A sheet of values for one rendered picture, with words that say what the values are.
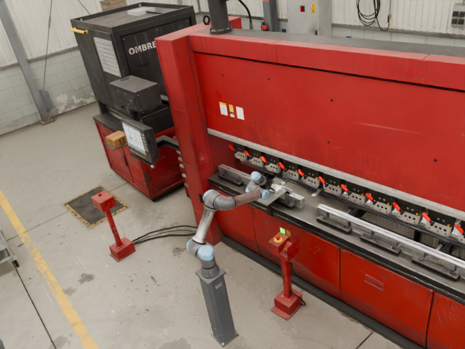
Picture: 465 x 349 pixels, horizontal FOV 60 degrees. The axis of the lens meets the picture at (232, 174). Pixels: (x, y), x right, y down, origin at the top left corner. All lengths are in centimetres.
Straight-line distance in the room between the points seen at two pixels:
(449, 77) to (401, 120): 39
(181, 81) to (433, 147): 214
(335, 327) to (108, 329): 207
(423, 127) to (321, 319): 200
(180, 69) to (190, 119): 48
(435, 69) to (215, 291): 217
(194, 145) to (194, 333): 174
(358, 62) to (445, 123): 62
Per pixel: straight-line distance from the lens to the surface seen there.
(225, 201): 303
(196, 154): 401
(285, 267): 360
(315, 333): 380
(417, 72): 253
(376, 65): 263
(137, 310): 428
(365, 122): 282
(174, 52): 365
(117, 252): 482
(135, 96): 369
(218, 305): 343
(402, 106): 266
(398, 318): 355
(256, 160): 366
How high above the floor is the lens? 305
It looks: 31 degrees down
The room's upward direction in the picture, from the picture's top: 9 degrees counter-clockwise
